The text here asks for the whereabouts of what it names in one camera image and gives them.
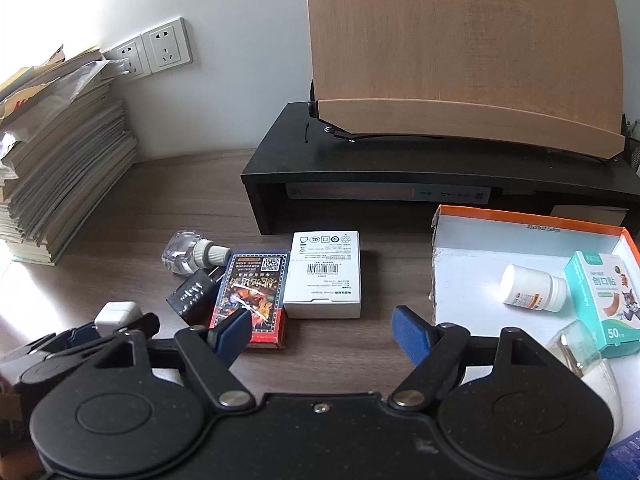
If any black mesh pen holder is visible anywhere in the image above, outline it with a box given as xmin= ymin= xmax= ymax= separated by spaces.
xmin=622 ymin=115 xmax=640 ymax=176

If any white wall socket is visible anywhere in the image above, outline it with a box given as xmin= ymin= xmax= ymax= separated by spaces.
xmin=102 ymin=37 xmax=151 ymax=79
xmin=141 ymin=16 xmax=193 ymax=73

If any blue plastic case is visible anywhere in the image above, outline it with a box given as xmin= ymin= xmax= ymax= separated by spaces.
xmin=597 ymin=432 xmax=640 ymax=480

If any black charger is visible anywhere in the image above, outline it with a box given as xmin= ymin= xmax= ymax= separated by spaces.
xmin=166 ymin=267 xmax=223 ymax=325

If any teal bandage box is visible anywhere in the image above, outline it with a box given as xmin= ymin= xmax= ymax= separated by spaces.
xmin=564 ymin=251 xmax=640 ymax=359

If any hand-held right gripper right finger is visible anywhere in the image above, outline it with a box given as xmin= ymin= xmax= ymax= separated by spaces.
xmin=387 ymin=305 xmax=547 ymax=409

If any stack of books and papers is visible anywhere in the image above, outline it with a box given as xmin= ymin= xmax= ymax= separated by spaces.
xmin=0 ymin=45 xmax=138 ymax=266

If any clear glass bottle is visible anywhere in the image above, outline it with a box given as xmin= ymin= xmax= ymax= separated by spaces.
xmin=161 ymin=231 xmax=232 ymax=277

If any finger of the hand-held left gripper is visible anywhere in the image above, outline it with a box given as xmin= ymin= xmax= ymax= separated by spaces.
xmin=0 ymin=326 xmax=113 ymax=368
xmin=112 ymin=312 xmax=161 ymax=350

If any white small carton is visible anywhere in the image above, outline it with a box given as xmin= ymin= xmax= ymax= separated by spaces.
xmin=283 ymin=230 xmax=362 ymax=320

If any orange and white cardboard box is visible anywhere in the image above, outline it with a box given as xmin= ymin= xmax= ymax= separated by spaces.
xmin=431 ymin=205 xmax=640 ymax=456

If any wooden book stand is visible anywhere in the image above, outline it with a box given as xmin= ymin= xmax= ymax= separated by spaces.
xmin=304 ymin=0 xmax=627 ymax=163

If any white charger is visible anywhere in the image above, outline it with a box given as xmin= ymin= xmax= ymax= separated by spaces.
xmin=94 ymin=301 xmax=144 ymax=336

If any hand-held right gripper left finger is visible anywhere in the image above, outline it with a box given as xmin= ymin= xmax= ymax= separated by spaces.
xmin=92 ymin=308 xmax=254 ymax=409

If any black monitor riser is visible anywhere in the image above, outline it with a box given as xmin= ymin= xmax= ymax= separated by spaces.
xmin=241 ymin=101 xmax=640 ymax=236

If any white medicine bottle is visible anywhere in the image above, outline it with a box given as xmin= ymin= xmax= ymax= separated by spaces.
xmin=500 ymin=264 xmax=571 ymax=312

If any white vaporizer with liquid bottle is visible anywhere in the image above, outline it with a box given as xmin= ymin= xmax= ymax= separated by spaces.
xmin=545 ymin=319 xmax=623 ymax=441

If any red playing card box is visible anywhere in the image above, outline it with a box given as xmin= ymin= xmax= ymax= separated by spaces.
xmin=207 ymin=251 xmax=291 ymax=351

